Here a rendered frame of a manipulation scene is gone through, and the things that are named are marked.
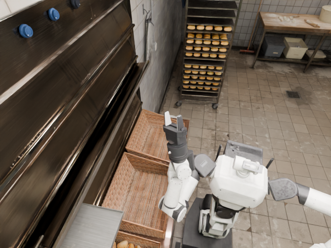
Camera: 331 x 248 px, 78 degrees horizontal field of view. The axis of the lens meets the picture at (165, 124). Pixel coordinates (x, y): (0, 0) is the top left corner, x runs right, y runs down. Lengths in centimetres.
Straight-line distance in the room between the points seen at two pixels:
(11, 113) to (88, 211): 67
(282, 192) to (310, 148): 244
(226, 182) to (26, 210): 87
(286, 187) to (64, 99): 111
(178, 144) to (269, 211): 203
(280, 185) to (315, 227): 177
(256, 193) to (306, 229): 175
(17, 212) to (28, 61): 56
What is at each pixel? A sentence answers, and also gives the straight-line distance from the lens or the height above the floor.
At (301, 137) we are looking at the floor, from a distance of 367.
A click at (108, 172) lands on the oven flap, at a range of 164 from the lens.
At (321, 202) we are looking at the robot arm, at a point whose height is 141.
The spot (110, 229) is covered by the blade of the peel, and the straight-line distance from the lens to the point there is 122.
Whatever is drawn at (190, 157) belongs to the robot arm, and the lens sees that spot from 93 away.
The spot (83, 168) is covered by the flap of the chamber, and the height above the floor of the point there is 141.
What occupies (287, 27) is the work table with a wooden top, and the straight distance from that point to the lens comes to 471.
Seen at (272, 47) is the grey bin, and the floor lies 43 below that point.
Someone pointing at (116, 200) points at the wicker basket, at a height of 71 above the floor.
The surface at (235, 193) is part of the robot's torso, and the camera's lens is 112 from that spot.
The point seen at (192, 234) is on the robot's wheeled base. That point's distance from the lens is 225.
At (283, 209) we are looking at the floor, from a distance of 283.
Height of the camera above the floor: 231
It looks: 46 degrees down
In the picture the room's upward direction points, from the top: straight up
